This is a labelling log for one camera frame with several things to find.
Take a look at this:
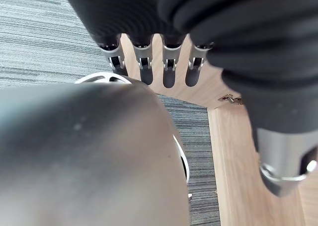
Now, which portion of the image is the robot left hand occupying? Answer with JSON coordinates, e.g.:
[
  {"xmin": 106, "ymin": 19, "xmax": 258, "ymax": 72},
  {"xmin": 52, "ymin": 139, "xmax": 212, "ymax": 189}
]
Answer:
[{"xmin": 59, "ymin": 0, "xmax": 318, "ymax": 197}]

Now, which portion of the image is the metal cabinet door hinge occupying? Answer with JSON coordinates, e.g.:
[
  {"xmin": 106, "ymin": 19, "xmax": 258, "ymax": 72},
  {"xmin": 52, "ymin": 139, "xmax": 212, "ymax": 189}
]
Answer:
[{"xmin": 218, "ymin": 93, "xmax": 244, "ymax": 106}]

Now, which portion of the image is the light wood office cabinet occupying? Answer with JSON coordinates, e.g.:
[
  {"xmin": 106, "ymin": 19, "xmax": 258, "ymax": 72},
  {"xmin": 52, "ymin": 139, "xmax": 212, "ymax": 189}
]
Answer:
[{"xmin": 120, "ymin": 33, "xmax": 243, "ymax": 110}]

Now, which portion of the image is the wood cabinet door with hinges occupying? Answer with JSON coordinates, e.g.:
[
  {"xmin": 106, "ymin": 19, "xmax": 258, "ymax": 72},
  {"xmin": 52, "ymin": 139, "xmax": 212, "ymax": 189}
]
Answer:
[{"xmin": 208, "ymin": 104, "xmax": 318, "ymax": 226}]

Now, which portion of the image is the robot silver left leg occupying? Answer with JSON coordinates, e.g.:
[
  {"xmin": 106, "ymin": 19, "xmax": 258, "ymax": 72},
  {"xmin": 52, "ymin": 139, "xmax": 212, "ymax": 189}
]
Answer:
[{"xmin": 0, "ymin": 72, "xmax": 191, "ymax": 226}]

